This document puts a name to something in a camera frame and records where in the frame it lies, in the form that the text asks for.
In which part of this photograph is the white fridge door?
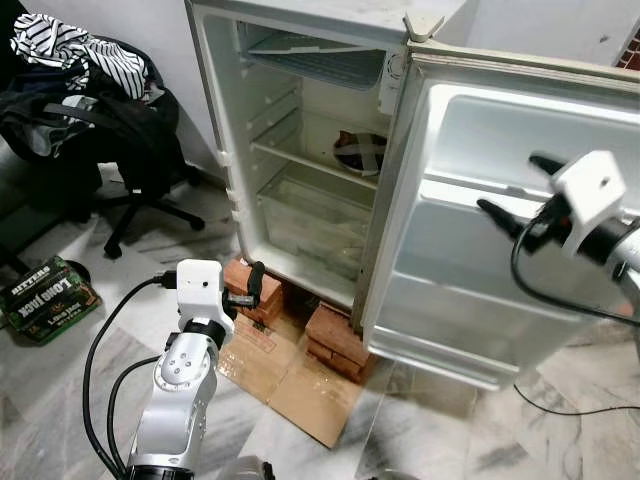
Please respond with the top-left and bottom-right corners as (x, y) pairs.
(358, 42), (640, 393)

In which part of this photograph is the glass fridge shelf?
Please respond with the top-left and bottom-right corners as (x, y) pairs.
(250, 138), (386, 193)

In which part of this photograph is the red brick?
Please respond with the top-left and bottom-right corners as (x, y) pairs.
(304, 300), (378, 386)
(222, 257), (288, 327)

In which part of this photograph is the clear crisper drawer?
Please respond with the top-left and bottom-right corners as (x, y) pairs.
(255, 163), (379, 289)

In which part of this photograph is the brown cardboard sheet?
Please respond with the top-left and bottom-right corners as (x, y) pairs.
(213, 308), (368, 449)

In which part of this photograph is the black office chair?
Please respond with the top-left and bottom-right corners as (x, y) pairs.
(0, 35), (208, 261)

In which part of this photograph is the grey robot left leg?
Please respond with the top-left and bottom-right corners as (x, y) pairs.
(213, 455), (277, 480)

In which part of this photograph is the white thermostat dial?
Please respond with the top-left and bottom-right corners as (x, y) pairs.
(380, 48), (409, 113)

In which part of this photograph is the green Long Jack box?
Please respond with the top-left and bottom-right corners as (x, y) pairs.
(0, 255), (103, 347)

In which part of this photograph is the black clothes pile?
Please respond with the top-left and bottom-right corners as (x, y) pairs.
(0, 88), (183, 196)

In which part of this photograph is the white freezer compartment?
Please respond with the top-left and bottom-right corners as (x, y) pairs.
(240, 25), (393, 93)

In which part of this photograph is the black white striped cloth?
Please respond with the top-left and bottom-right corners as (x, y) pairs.
(10, 12), (153, 101)

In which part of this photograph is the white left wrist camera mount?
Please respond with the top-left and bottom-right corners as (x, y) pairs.
(174, 259), (235, 327)

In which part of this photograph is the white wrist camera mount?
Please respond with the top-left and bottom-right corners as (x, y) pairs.
(174, 259), (235, 327)
(548, 150), (629, 231)

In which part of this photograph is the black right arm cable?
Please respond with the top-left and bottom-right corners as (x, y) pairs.
(509, 205), (640, 327)

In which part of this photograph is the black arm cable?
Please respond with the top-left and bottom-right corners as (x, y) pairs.
(104, 353), (163, 476)
(509, 205), (640, 327)

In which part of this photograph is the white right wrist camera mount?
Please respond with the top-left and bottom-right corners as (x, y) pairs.
(548, 150), (629, 231)

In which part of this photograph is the black left wrist camera cable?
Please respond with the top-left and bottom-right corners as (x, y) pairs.
(82, 270), (179, 480)

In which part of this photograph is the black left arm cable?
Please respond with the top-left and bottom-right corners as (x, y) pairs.
(104, 353), (163, 476)

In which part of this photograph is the thin black floor cable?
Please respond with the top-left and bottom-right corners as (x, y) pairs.
(513, 383), (640, 417)

